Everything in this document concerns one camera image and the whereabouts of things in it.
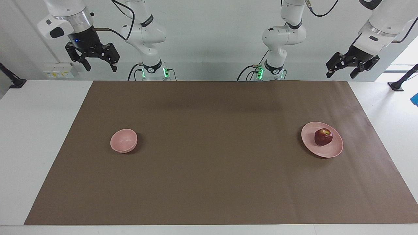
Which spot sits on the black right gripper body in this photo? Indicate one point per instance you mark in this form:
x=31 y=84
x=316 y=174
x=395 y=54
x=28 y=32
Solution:
x=83 y=39

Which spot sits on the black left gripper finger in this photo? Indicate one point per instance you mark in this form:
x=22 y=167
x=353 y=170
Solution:
x=365 y=65
x=336 y=62

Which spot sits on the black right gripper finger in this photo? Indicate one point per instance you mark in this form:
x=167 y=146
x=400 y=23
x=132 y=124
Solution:
x=112 y=54
x=73 y=52

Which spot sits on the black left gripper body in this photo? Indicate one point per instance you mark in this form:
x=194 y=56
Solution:
x=357 y=54

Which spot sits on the red apple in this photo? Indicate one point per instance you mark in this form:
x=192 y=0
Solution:
x=323 y=137

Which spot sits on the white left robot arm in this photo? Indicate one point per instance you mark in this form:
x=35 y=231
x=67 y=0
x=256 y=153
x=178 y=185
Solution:
x=281 y=36

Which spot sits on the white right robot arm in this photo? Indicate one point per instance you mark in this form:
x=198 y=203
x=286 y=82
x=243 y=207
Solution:
x=147 y=32

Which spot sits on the pink bowl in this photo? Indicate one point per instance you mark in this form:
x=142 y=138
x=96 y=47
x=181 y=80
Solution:
x=123 y=141

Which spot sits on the pink plate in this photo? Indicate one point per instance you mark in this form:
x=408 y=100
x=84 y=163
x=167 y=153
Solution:
x=326 y=150

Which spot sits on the black clamp stand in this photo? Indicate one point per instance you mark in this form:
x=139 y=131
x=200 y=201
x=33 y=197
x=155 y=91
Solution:
x=18 y=83
x=396 y=86

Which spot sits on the blue object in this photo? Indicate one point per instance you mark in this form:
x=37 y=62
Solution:
x=415 y=99

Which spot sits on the brown table mat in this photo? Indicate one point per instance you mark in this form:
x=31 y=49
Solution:
x=212 y=163

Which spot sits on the white wall socket box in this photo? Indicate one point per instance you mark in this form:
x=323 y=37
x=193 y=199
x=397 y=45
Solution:
x=58 y=71

